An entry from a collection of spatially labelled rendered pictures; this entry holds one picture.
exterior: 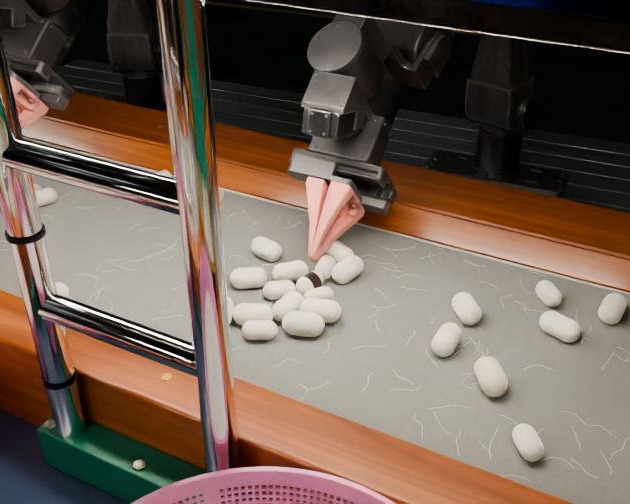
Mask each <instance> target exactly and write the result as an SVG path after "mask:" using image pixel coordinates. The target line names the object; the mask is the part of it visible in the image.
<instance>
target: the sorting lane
mask: <svg viewBox="0 0 630 504"><path fill-rule="evenodd" d="M32 180H33V184H37V185H39V186H40V187H41V188H42V189H44V188H53V189H54V190H56V192H57V194H58V198H57V200H56V201H55V202H54V203H52V204H48V205H43V206H40V207H39V211H40V216H41V221H42V223H43V224H44V225H45V229H46V234H45V239H46V243H47V248H48V252H49V257H50V261H51V266H52V271H53V275H54V280H55V283H56V282H60V283H63V284H65V285H66V286H67V288H68V290H69V294H68V297H67V298H70V299H72V300H75V301H78V302H81V303H84V304H86V305H89V306H92V307H95V308H97V309H100V310H103V311H106V312H108V313H111V314H114V315H117V316H120V317H122V318H125V319H128V320H131V321H133V322H136V323H139V324H142V325H144V326H147V327H150V328H153V329H156V330H158V331H161V332H164V333H167V334H169V335H172V336H175V337H178V338H181V339H183V340H186V341H189V342H192V335H191V326H190V316H189V307H188V298H187V289H186V280H185V271H184V262H183V252H182V243H181V234H180V225H179V217H177V216H173V215H170V214H166V213H163V212H159V211H156V210H152V209H149V208H145V207H142V206H138V205H135V204H131V203H128V202H124V201H120V200H117V199H113V198H110V197H106V196H103V195H99V194H96V193H92V192H89V191H85V190H82V189H78V188H75V187H71V186H68V185H64V184H61V183H57V182H53V181H50V180H46V179H43V178H39V177H36V176H32ZM220 188H221V187H220ZM221 189H222V190H223V192H224V197H223V199H222V200H221V202H220V206H221V219H222V233H223V246H224V259H225V273H226V286H227V296H228V297H229V298H231V300H232V301H233V304H234V308H235V307H236V306H237V305H238V304H240V303H259V304H266V305H268V306H269V307H270V308H271V310H272V308H273V306H274V304H275V303H276V302H277V301H278V300H280V299H275V300H270V299H268V298H266V297H265V296H264V294H263V288H264V285H265V284H266V283H268V282H270V281H275V280H274V278H273V276H272V272H273V269H274V267H275V266H276V265H278V264H281V263H287V262H291V261H295V260H301V261H303V262H304V263H305V264H306V265H307V267H308V273H309V272H311V271H315V267H316V265H317V263H318V262H319V260H320V259H319V260H318V261H317V262H314V261H311V260H310V259H309V258H308V256H307V253H308V239H309V212H308V210H306V209H303V208H299V207H295V206H291V205H287V204H283V203H279V202H275V201H271V200H268V199H264V198H260V197H256V196H252V195H248V194H244V193H240V192H237V191H233V190H229V189H225V188H221ZM5 230H6V228H5V224H4V220H3V216H2V212H1V209H0V290H2V291H5V292H8V293H10V294H13V295H16V296H18V297H21V298H23V296H22V292H21V288H20V284H19V280H18V276H17V272H16V268H15V264H14V260H13V256H12V252H11V248H10V244H9V242H8V241H7V240H6V238H5ZM256 237H265V238H267V239H269V240H272V241H274V242H276V243H278V244H279V245H280V247H281V249H282V254H281V257H280V258H279V259H278V260H276V261H273V262H270V261H267V260H265V259H263V258H260V257H258V256H256V255H255V254H253V253H252V251H251V248H250V245H251V242H252V240H253V239H254V238H256ZM335 241H339V242H341V243H342V244H344V245H345V246H346V247H348V248H350V249H351V250H352V251H353V253H354V255H355V256H358V257H359V258H360V259H361V260H362V262H363V271H362V272H361V274H359V275H358V276H356V277H355V278H354V279H352V280H351V281H349V282H348V283H345V284H340V283H337V282H336V281H335V280H334V279H333V277H332V275H331V276H330V277H329V278H328V279H326V280H325V282H324V285H323V286H328V287H330V288H331V289H332V290H333V292H334V299H333V300H334V301H336V302H337V303H338V304H339V305H340V307H341V316H340V317H339V319H338V320H337V321H335V322H333V323H325V327H324V330H323V332H322V333H321V334H320V335H318V336H316V337H306V336H297V335H290V334H288V333H287V332H285V330H284V329H283V327H282V322H280V321H278V320H276V319H275V318H274V316H273V319H272V321H273V322H274V323H275V324H276V325H277V328H278V332H277V335H276V336H275V337H274V338H273V339H270V340H248V339H246V338H245V337H244V336H243V334H242V326H243V325H239V324H238V323H236V322H235V320H234V319H233V313H232V320H231V322H230V324H229V326H230V339H231V352H232V366H233V377H236V378H239V379H241V380H244V381H247V382H249V383H252V384H255V385H257V386H260V387H263V388H265V389H268V390H271V391H273V392H276V393H279V394H282V395H284V396H287V397H290V398H292V399H295V400H298V401H300V402H303V403H306V404H308V405H311V406H314V407H316V408H319V409H322V410H324V411H327V412H330V413H333V414H335V415H338V416H341V417H343V418H346V419H349V420H351V421H354V422H357V423H359V424H362V425H365V426H367V427H370V428H373V429H375V430H378V431H381V432H384V433H386V434H389V435H392V436H394V437H397V438H400V439H402V440H405V441H408V442H410V443H413V444H416V445H418V446H421V447H424V448H426V449H429V450H432V451H434V452H437V453H440V454H443V455H445V456H448V457H451V458H453V459H456V460H459V461H461V462H464V463H467V464H469V465H472V466H475V467H477V468H480V469H483V470H485V471H488V472H491V473H494V474H496V475H499V476H502V477H504V478H507V479H510V480H512V481H515V482H518V483H520V484H523V485H526V486H528V487H531V488H534V489H536V490H539V491H542V492H545V493H547V494H550V495H553V496H555V497H558V498H561V499H563V500H566V501H569V502H571V503H574V504H630V293H628V292H625V291H621V290H617V289H613V288H609V287H605V286H601V285H597V284H594V283H590V282H586V281H582V280H578V279H574V278H570V277H566V276H563V275H559V274H555V273H551V272H547V271H543V270H539V269H535V268H531V267H528V266H524V265H520V264H516V263H512V262H508V261H504V260H500V259H497V258H493V257H489V256H485V255H481V254H477V253H473V252H469V251H466V250H462V249H458V248H454V247H450V246H446V245H442V244H438V243H434V242H431V241H427V240H423V239H419V238H415V237H411V236H407V235H403V234H400V233H396V232H392V231H388V230H384V229H380V228H376V227H372V226H368V225H365V224H361V223H357V222H356V223H355V224H354V225H353V226H351V227H350V228H349V229H348V230H347V231H346V232H344V233H343V234H342V235H341V236H340V237H339V238H337V239H336V240H335ZM248 267H261V268H263V269H264V270H265V271H266V273H267V281H266V283H265V284H264V285H263V286H262V287H260V288H247V289H238V288H236V287H234V286H233V285H232V284H231V282H230V275H231V273H232V272H233V271H234V270H235V269H238V268H248ZM542 280H548V281H550V282H552V283H553V284H554V285H555V287H556V288H557V289H558V290H559V292H560V293H561V295H562V301H561V303H560V304H559V305H558V306H556V307H548V306H546V305H545V304H544V303H543V302H542V300H541V299H540V298H539V297H538V295H537V294H536V290H535V289H536V285H537V284H538V283H539V282H540V281H542ZM460 292H466V293H469V294H470V295H471V296H472V297H473V298H474V300H475V302H476V303H477V305H478V306H479V307H480V309H481V313H482V315H481V319H480V321H479V322H478V323H476V324H474V325H465V324H463V323H462V322H461V321H460V319H459V317H458V316H457V314H456V312H455V311H454V309H453V308H452V299H453V297H454V296H455V295H456V294H457V293H460ZM611 293H618V294H621V295H622V296H623V297H624V298H625V300H626V302H627V306H626V309H625V311H624V314H623V316H622V318H621V320H620V321H619V322H618V323H616V324H606V323H604V322H603V321H602V320H601V319H600V318H599V315H598V310H599V307H600V306H601V304H602V302H603V300H604V298H605V297H606V296H607V295H608V294H611ZM547 311H555V312H557V313H559V314H561V315H563V316H565V317H567V318H570V319H573V320H575V321H576V322H578V324H579V325H580V327H581V335H580V337H579V338H578V339H577V340H576V341H574V342H564V341H562V340H560V339H558V338H556V337H554V336H552V335H550V334H547V333H545V332H544V331H543V330H542V329H541V328H540V325H539V319H540V317H541V315H542V314H543V313H545V312H547ZM449 322H451V323H455V324H457V325H458V326H459V327H460V329H461V331H462V338H461V340H460V342H459V343H458V345H457V347H456V348H455V350H454V352H453V353H452V354H451V355H449V356H447V357H441V356H438V355H436V354H435V353H434V351H433V350H432V347H431V342H432V339H433V337H434V336H435V335H436V333H437V332H438V330H439V328H440V327H441V326H442V325H443V324H445V323H449ZM483 356H491V357H494V358H495V359H497V360H498V362H499V363H500V365H501V367H502V369H503V371H504V373H505V375H506V377H507V380H508V387H507V390H506V392H505V393H504V394H503V395H501V396H499V397H491V396H488V395H486V394H485V393H484V392H483V391H482V389H481V387H480V385H479V382H478V380H477V378H476V375H475V373H474V365H475V363H476V361H477V360H478V359H479V358H481V357H483ZM519 424H528V425H530V426H532V427H533V428H534V429H535V431H536V433H537V434H538V436H539V438H540V440H541V442H542V443H543V446H544V454H543V457H542V458H541V459H540V460H538V461H535V462H530V461H527V460H526V459H524V458H523V457H522V455H521V454H520V452H519V450H518V448H517V446H516V445H515V443H514V441H513V438H512V432H513V429H514V428H515V427H516V426H517V425H519Z"/></svg>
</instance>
